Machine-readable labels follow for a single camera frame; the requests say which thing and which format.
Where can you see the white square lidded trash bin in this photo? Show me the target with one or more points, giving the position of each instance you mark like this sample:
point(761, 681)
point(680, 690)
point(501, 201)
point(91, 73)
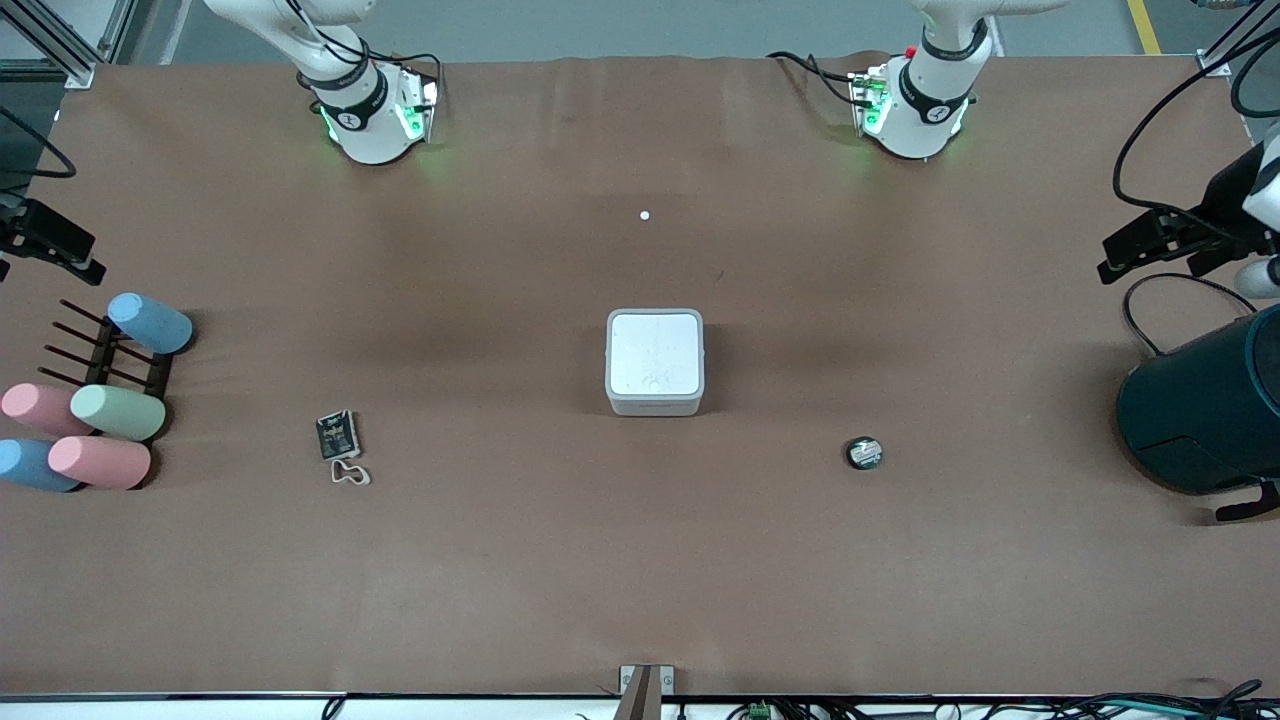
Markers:
point(655, 360)

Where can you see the black printed packet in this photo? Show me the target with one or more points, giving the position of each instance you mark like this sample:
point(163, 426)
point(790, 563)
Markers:
point(337, 435)

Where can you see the black pronged cup rack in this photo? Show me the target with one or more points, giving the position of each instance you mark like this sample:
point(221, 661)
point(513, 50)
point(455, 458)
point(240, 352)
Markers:
point(100, 355)

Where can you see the pink cylinder cup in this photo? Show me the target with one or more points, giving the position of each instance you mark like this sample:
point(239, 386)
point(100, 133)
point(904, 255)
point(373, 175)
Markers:
point(35, 408)
point(100, 462)

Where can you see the dark teal cylindrical device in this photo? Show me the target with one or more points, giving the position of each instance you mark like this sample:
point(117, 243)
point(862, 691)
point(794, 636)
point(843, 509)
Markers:
point(1200, 410)

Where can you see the black tape roll green label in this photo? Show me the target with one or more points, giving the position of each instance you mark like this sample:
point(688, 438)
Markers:
point(864, 454)

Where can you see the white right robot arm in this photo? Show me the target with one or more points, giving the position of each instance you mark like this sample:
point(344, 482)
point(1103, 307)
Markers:
point(360, 115)

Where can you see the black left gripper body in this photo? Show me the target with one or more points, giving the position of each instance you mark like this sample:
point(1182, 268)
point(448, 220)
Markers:
point(1222, 203)

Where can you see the aluminium frame profile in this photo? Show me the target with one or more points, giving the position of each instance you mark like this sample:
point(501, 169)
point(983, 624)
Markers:
point(55, 40)
point(1225, 55)

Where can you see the metal edge bracket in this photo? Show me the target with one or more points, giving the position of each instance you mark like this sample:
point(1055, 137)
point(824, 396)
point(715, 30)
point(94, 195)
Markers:
point(647, 685)

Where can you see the green cylinder cup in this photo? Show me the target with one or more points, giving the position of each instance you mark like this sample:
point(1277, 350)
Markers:
point(118, 412)

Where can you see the blue cylinder cup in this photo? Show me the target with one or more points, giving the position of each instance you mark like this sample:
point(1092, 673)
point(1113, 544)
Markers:
point(150, 322)
point(25, 465)

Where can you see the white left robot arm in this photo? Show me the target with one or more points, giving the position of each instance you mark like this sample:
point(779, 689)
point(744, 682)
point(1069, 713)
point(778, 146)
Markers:
point(930, 95)

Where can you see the white looped band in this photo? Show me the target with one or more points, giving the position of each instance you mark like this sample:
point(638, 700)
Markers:
point(337, 475)

